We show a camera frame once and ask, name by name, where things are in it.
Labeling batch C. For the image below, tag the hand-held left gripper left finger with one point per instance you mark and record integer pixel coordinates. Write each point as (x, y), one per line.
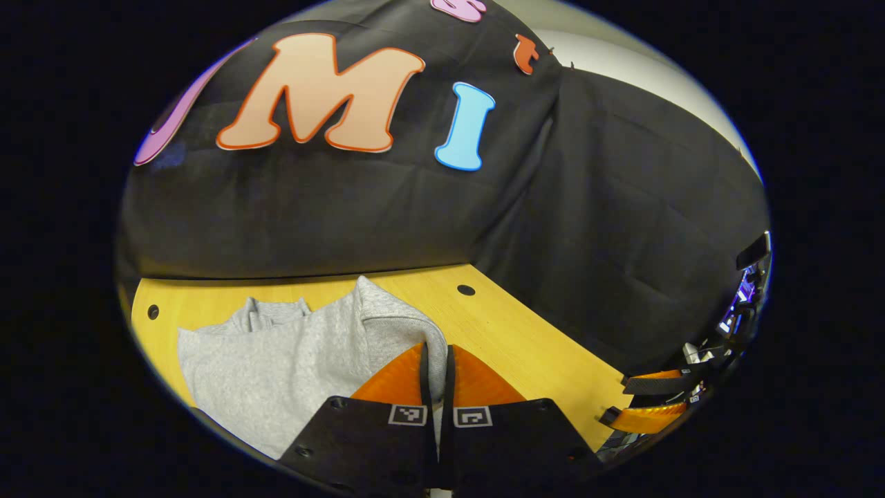
(430, 449)

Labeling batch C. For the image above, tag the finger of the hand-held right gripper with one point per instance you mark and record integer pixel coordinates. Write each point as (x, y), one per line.
(657, 384)
(650, 418)

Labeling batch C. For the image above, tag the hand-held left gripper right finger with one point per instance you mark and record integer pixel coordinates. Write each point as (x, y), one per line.
(448, 449)

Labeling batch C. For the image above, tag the grey zip-neck sweatshirt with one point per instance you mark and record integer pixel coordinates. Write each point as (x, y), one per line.
(276, 366)

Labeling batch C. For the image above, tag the black backdrop cloth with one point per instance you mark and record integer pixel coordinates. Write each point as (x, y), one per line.
(346, 214)

